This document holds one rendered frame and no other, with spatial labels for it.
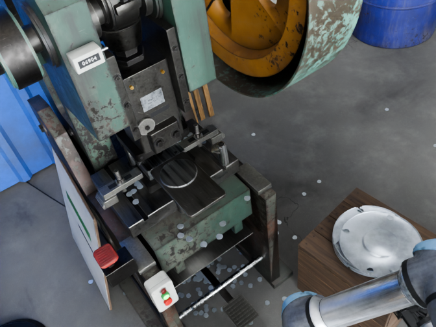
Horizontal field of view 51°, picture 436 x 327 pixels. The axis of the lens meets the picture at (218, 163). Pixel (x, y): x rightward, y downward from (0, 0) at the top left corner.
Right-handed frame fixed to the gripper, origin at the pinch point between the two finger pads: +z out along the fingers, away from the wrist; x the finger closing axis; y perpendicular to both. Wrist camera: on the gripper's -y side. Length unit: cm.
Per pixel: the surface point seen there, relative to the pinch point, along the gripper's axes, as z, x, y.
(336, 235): 22.1, 1.0, 9.5
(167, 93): 44, -67, 55
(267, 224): 31.2, -8.0, 33.1
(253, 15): 50, -80, 25
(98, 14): 45, -95, 67
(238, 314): 19, 24, 53
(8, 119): 151, -9, 129
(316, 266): 18.3, 10.5, 19.4
